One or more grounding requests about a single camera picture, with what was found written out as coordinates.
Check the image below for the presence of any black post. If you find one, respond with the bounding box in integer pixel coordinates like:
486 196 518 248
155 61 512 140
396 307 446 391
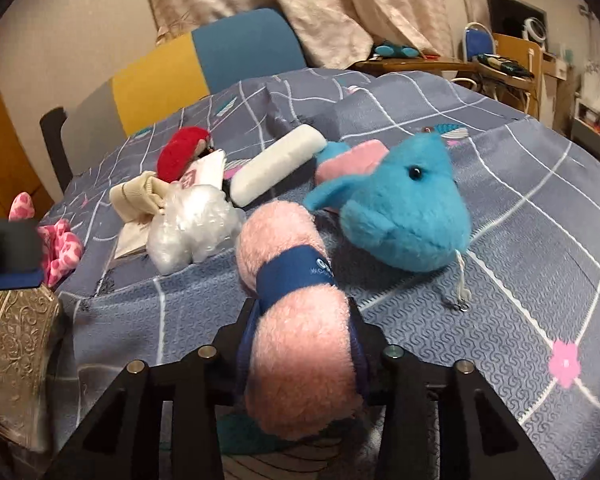
39 106 75 196

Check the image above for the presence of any gold embossed tissue box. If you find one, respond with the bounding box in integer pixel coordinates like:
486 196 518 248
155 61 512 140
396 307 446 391
0 287 66 453

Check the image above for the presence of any black bag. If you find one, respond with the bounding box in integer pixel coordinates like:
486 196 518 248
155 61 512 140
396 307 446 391
475 52 535 80

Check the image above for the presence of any wooden side table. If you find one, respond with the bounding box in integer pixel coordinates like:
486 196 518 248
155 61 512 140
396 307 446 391
352 55 481 78

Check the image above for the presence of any wooden wardrobe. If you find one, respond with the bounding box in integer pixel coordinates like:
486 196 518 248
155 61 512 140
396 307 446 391
0 45 56 221

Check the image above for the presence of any blue plush toy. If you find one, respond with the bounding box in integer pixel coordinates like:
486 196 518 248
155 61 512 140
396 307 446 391
302 132 473 312

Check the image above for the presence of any teal object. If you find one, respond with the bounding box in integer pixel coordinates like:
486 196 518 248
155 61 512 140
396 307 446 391
372 40 421 60

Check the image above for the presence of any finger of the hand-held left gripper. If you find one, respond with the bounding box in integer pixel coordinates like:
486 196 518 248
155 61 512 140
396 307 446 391
0 218 46 295

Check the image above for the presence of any ship print curtain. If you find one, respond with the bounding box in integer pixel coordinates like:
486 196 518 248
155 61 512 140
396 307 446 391
137 0 453 70

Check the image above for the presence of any white packet red print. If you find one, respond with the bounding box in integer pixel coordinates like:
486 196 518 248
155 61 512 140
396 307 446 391
177 150 228 192

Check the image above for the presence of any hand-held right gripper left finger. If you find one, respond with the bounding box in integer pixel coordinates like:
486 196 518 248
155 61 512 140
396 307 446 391
45 297 258 480

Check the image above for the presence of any pink towel blue band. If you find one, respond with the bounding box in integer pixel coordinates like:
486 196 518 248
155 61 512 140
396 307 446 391
235 200 368 441

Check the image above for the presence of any grey yellow blue headboard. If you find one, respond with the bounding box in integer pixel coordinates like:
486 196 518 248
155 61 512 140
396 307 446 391
72 7 308 136

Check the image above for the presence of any black monitor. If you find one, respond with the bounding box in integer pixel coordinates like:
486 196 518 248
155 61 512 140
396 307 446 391
487 0 548 46

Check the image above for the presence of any wooden chair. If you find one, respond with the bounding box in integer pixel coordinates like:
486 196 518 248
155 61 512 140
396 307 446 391
492 33 543 106

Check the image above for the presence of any white round fan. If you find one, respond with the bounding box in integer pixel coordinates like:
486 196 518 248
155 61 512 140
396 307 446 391
522 16 551 51

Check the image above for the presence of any blue chair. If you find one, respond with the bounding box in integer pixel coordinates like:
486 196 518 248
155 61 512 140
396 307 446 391
462 22 498 66

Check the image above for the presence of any white foam bar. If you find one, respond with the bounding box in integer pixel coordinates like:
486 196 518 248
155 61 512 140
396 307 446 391
229 124 328 208

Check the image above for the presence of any pink spotted plush toy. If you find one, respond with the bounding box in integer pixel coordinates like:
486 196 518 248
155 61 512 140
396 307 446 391
8 192 83 288

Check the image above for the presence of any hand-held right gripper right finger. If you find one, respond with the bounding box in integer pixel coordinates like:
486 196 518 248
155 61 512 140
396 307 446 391
347 297 556 480

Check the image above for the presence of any clear plastic bag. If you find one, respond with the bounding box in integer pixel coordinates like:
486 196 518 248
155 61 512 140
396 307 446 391
146 184 247 276

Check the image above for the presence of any low cabinet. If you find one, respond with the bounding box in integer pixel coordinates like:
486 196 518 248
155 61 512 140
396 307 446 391
572 100 600 148

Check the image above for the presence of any cream towel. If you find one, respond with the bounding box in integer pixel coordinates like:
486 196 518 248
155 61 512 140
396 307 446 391
109 170 171 223

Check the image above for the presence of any red plush ball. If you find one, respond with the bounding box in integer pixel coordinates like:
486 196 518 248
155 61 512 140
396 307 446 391
156 127 213 183

